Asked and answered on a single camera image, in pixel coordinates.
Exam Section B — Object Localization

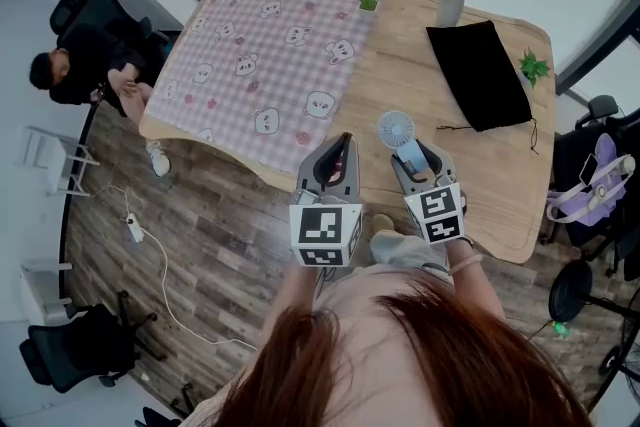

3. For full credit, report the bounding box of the white smartphone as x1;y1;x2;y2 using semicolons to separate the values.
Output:
578;153;600;187

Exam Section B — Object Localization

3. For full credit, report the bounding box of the person's right forearm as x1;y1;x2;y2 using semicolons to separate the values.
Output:
444;236;507;320

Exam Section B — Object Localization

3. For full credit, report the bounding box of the white power cable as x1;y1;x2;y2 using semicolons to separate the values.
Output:
88;183;259;352

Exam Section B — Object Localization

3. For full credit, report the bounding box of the person's grey trouser leg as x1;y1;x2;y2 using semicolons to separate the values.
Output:
369;229;450;272

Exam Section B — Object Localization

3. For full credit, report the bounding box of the pink checkered bear tablecloth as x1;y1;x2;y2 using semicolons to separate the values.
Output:
144;0;382;177

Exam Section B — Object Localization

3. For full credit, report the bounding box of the white step stool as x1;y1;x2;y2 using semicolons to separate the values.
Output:
21;124;102;200

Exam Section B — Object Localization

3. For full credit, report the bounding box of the pink wrist band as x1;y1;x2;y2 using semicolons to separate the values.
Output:
446;253;485;276

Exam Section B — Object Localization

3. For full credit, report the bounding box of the white power strip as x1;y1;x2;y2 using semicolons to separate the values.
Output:
124;212;147;244

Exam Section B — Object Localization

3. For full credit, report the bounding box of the purple backpack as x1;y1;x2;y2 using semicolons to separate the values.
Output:
545;132;637;227

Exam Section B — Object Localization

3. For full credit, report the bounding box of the black drawstring pouch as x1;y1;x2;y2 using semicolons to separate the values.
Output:
425;19;540;155

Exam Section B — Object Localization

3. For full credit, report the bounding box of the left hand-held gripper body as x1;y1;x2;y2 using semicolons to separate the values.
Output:
289;187;364;268

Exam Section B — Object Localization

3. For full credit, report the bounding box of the small green leafy potted plant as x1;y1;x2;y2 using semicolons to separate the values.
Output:
516;46;552;90

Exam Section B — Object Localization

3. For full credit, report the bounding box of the small white and blue fan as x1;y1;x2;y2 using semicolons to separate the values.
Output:
377;110;430;177

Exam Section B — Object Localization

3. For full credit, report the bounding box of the person's left forearm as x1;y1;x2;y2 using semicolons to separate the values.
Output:
277;261;322;322

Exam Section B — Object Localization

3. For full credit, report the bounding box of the white vase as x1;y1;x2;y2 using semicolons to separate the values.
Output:
435;0;467;29

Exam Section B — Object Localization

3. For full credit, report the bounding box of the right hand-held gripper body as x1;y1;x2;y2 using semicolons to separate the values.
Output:
401;173;469;247

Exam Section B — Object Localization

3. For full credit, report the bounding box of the person's tan shoe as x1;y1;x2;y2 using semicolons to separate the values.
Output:
371;213;397;235

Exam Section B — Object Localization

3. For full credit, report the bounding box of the black office chair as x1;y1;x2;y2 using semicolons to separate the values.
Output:
49;0;172;66
545;94;640;278
18;290;167;395

